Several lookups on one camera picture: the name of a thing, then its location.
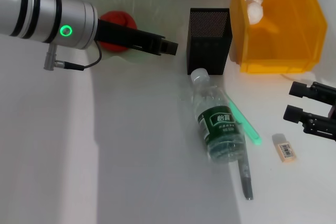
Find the yellow plastic storage bin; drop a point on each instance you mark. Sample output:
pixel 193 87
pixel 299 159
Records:
pixel 288 45

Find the red-orange knitted orange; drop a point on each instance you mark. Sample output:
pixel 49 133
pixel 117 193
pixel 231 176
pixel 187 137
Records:
pixel 118 18

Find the black mesh pen holder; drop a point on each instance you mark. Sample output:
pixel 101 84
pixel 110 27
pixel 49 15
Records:
pixel 207 51

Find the grey glitter pen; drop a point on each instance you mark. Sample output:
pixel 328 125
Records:
pixel 246 179

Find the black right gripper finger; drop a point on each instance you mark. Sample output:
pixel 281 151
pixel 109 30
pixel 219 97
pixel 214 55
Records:
pixel 302 90
pixel 302 119

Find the green glass fruit plate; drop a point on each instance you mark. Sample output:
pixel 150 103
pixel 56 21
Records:
pixel 157 16

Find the white paper ball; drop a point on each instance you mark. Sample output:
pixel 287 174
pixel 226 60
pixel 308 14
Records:
pixel 254 11

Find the clear water bottle green label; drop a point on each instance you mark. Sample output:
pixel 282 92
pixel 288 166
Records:
pixel 220 129

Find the eraser with barcode sleeve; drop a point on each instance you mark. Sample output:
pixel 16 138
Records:
pixel 286 151

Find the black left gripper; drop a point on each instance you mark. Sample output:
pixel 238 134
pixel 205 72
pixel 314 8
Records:
pixel 123 36

